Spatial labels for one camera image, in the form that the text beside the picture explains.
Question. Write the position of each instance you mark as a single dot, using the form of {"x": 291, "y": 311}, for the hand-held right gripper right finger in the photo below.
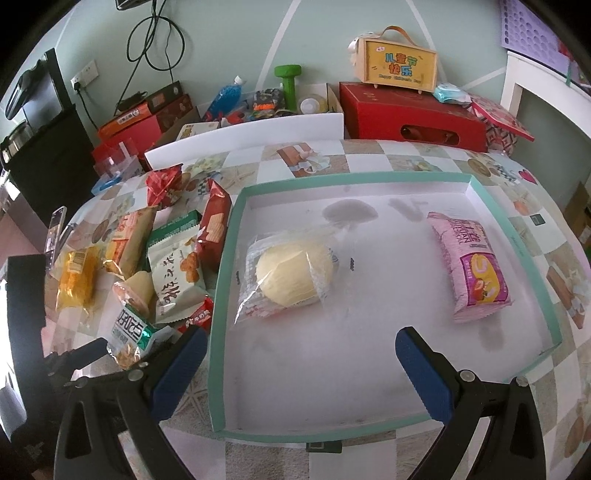
{"x": 422, "y": 374}

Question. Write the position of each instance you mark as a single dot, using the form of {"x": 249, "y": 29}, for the tall red cracker packet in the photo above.
{"x": 213, "y": 226}

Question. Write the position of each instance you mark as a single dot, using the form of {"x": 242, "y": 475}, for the yellow snack packet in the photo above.
{"x": 78, "y": 281}

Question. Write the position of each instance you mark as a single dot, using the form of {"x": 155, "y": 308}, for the small blue container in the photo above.
{"x": 104, "y": 185}

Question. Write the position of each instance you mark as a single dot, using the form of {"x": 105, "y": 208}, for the white printed box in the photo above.
{"x": 196, "y": 130}

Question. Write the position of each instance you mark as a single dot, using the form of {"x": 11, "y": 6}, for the small green white packet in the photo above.
{"x": 129, "y": 330}

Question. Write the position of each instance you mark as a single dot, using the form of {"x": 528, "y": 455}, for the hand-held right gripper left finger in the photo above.
{"x": 178, "y": 374}

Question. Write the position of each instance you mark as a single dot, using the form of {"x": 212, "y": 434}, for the orange cardboard box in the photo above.
{"x": 124, "y": 121}

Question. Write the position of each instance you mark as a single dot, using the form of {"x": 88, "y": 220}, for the clear plastic holder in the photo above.
{"x": 56, "y": 235}

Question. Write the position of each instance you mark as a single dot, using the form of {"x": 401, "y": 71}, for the red patterned tin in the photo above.
{"x": 498, "y": 122}

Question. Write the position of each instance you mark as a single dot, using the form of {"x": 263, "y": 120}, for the small red candy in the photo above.
{"x": 198, "y": 316}

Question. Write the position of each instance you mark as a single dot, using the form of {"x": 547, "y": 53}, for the white round jar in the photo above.
{"x": 311, "y": 104}

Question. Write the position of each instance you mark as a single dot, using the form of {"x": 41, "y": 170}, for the brown paper bag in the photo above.
{"x": 579, "y": 207}

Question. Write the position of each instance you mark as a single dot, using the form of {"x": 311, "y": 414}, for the pink snack packet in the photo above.
{"x": 475, "y": 272}

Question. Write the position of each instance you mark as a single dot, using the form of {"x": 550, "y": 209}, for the white desk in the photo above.
{"x": 540, "y": 87}

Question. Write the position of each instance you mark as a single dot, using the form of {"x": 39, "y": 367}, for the clear-wrapped yellow pastry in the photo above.
{"x": 288, "y": 272}

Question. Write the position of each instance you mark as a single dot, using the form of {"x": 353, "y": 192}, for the pale green pastry packet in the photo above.
{"x": 175, "y": 272}

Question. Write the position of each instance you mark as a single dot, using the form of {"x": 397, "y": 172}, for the dark colorful toy bag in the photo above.
{"x": 267, "y": 100}

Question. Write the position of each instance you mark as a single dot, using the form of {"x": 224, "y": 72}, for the white open carton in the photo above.
{"x": 258, "y": 134}

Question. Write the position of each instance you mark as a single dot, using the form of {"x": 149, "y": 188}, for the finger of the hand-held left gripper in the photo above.
{"x": 85, "y": 354}

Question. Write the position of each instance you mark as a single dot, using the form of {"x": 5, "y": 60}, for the brown cardboard box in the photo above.
{"x": 171, "y": 104}

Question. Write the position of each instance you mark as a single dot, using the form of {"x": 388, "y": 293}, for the crumpled red snack packet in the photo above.
{"x": 164, "y": 187}

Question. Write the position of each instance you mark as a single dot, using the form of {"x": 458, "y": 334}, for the blue wet wipes pack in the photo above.
{"x": 450, "y": 93}

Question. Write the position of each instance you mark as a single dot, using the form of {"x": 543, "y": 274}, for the purple perforated basket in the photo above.
{"x": 531, "y": 32}

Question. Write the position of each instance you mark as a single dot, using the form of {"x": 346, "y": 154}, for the clear plastic container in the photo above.
{"x": 117, "y": 161}

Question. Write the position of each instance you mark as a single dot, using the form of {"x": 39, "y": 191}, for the blue liquid bottle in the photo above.
{"x": 224, "y": 99}

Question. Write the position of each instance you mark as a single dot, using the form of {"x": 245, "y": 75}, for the white wall outlet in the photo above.
{"x": 84, "y": 74}

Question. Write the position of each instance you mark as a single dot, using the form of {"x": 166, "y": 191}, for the orange tan snack packet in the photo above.
{"x": 127, "y": 240}

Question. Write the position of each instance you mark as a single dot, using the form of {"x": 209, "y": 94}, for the black appliance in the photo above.
{"x": 37, "y": 92}

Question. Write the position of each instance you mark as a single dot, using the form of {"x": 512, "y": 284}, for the red gift box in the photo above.
{"x": 406, "y": 115}

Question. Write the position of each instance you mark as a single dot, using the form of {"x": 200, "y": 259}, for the green dumbbell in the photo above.
{"x": 288, "y": 85}

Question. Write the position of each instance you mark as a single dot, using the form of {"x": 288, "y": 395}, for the colorful clutter pile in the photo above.
{"x": 577, "y": 64}

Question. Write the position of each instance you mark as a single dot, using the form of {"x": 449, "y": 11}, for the teal-edged white shallow box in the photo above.
{"x": 369, "y": 369}

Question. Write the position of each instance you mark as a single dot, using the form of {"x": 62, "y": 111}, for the black monitor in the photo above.
{"x": 131, "y": 4}

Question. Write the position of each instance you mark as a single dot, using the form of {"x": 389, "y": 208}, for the black cabinet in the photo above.
{"x": 51, "y": 157}

